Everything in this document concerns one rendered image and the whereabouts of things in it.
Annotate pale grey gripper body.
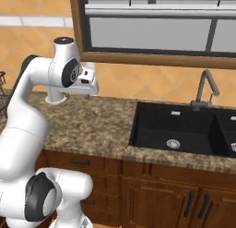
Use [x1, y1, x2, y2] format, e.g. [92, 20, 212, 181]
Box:
[65, 78, 100, 97]

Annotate brown wooden drawer front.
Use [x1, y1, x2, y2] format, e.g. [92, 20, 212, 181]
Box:
[80, 193, 123, 223]
[88, 173, 123, 198]
[42, 149, 123, 177]

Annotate brown framed window with blinds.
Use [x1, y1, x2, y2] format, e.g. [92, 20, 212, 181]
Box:
[68, 0, 236, 70]

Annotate black double sink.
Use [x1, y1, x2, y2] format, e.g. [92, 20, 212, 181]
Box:
[128, 101, 236, 159]

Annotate grey tap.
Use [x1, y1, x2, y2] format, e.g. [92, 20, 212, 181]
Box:
[190, 68, 220, 112]

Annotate brown wooden panel under sink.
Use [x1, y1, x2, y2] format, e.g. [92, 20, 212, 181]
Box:
[122, 161, 236, 194]

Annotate brown wooden cupboard door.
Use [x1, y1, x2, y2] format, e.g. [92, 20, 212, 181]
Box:
[191, 188, 236, 228]
[122, 177, 199, 228]

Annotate black drawer handle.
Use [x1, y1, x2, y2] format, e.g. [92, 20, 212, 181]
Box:
[69, 158, 92, 166]
[80, 199, 97, 206]

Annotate black cupboard door handle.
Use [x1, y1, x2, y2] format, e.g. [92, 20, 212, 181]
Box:
[197, 193, 211, 221]
[183, 190, 195, 218]

